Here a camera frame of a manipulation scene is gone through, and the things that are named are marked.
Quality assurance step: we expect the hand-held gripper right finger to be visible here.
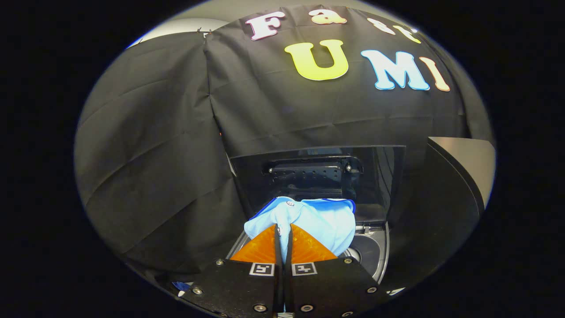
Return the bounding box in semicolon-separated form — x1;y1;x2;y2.
283;223;390;318

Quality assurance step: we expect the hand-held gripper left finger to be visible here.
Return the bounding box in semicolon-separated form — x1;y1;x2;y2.
168;223;284;317

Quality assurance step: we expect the light blue polo shirt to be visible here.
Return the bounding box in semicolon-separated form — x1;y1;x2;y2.
244;196;356;262

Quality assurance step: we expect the black washing machine lid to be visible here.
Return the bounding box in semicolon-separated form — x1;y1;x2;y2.
230;145;406;224

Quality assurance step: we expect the beige cabinet with black frame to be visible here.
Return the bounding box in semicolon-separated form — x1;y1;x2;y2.
388;136;496;290

